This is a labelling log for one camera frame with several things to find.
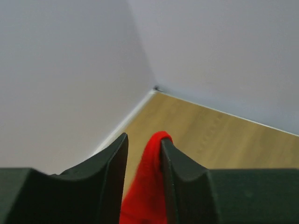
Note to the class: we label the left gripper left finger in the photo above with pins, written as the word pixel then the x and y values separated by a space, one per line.
pixel 88 193

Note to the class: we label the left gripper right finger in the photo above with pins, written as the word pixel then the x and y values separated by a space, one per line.
pixel 197 195

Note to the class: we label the red t shirt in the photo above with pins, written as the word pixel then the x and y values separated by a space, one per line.
pixel 144 202

